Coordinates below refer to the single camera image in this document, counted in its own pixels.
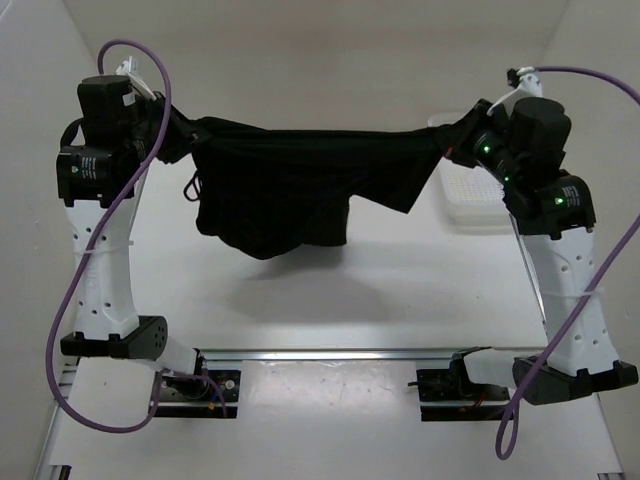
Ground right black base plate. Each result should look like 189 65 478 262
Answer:
407 360 511 422

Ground aluminium right rail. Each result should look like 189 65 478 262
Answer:
509 214 546 328

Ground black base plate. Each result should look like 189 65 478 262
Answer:
407 360 511 422
154 368 241 419

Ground aluminium front rail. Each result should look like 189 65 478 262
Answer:
199 347 476 362

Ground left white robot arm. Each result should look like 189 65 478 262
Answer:
56 75 210 400

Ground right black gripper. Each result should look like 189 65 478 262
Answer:
435 99 523 187

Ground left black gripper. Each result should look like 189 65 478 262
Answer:
121 91 210 165

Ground aluminium left rail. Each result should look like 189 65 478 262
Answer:
49 164 151 406

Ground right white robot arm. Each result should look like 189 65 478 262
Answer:
447 97 639 405

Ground aluminium rail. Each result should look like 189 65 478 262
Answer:
49 164 151 406
199 347 476 362
509 214 546 328

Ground white plastic basket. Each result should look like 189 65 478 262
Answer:
427 112 516 230

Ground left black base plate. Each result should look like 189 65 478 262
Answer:
154 368 241 419

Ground black shorts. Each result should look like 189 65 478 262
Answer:
158 109 466 260

